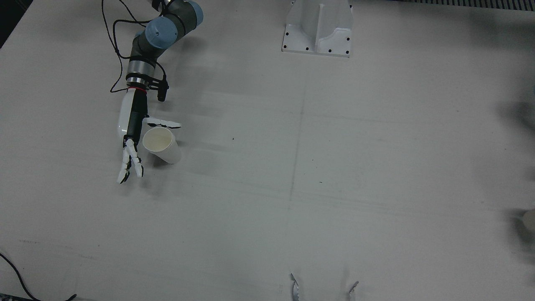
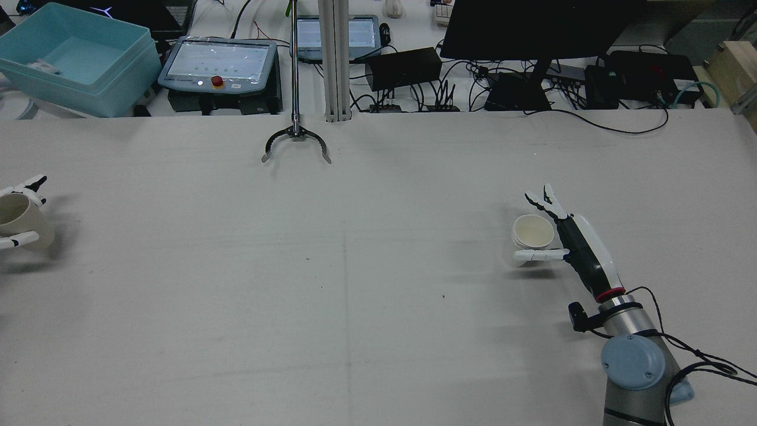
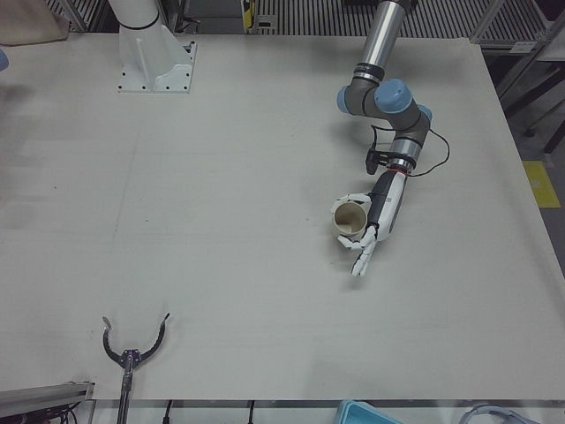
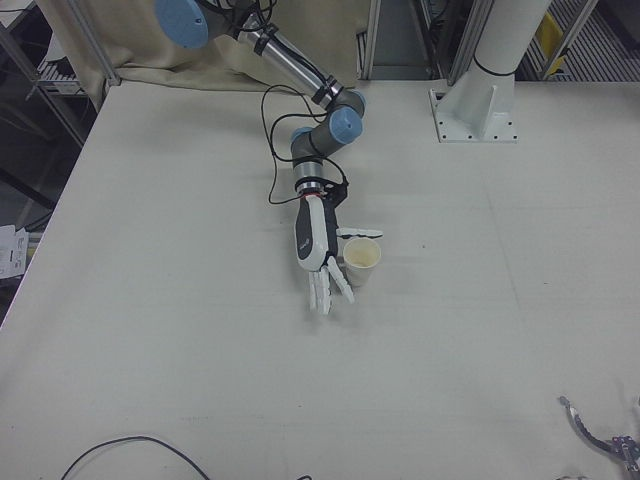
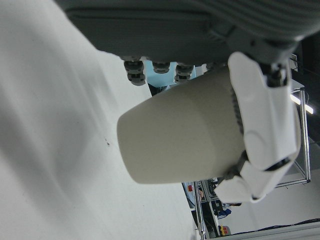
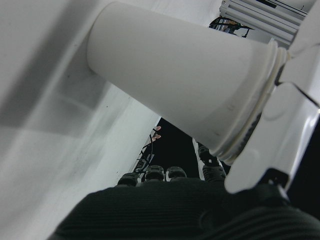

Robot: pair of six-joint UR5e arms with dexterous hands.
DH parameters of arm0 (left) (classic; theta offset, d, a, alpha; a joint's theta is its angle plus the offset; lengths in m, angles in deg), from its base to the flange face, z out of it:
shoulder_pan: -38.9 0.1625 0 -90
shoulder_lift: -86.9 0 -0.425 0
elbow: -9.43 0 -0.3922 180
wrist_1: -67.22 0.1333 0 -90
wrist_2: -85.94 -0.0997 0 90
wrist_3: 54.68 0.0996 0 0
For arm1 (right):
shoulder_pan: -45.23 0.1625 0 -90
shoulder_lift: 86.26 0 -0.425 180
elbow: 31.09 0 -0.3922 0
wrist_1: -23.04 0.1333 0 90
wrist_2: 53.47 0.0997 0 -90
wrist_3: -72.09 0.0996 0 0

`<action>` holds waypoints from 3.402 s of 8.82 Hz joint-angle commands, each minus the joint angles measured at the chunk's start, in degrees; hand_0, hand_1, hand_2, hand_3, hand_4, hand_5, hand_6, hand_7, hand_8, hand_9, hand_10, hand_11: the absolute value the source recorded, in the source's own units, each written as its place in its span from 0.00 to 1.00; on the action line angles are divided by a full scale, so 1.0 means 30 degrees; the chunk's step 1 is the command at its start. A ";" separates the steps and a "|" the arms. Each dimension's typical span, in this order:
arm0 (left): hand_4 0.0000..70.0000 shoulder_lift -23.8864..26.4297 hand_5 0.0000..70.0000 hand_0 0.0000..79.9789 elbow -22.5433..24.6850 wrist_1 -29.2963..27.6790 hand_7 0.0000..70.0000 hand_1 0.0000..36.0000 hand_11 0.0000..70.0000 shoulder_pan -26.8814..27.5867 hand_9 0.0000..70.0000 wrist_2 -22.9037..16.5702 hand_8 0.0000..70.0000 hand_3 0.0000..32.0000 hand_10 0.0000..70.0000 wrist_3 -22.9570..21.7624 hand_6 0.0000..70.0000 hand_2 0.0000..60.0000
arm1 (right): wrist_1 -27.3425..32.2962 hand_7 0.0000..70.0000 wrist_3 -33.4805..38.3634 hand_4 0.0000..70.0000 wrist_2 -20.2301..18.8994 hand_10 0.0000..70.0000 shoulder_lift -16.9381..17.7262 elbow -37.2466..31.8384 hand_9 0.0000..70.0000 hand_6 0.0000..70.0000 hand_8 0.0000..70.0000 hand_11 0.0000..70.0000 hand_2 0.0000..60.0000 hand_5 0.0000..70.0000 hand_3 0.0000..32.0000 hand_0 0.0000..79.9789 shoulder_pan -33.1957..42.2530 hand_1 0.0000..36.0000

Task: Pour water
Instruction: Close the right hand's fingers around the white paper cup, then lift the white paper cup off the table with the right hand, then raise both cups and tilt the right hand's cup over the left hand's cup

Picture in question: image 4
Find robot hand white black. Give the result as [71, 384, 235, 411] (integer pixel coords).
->
[293, 192, 384, 316]

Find white paper cup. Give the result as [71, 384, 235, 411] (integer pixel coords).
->
[342, 237, 384, 289]

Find beige curtain cloth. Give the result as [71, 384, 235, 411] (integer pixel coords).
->
[37, 0, 372, 95]

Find white paper sheets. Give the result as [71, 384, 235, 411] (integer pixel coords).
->
[0, 224, 32, 282]

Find yellow plastic part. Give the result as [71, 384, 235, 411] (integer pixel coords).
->
[542, 12, 570, 77]

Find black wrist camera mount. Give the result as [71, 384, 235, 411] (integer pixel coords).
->
[322, 182, 350, 206]

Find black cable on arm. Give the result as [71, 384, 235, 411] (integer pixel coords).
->
[260, 84, 351, 206]

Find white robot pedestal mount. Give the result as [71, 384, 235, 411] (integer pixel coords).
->
[428, 0, 552, 145]

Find loose black table cable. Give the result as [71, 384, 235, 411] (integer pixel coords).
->
[60, 435, 211, 480]

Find aluminium frame post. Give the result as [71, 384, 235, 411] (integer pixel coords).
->
[73, 0, 123, 86]

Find metal flexible bracket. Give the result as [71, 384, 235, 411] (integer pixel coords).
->
[558, 396, 629, 459]

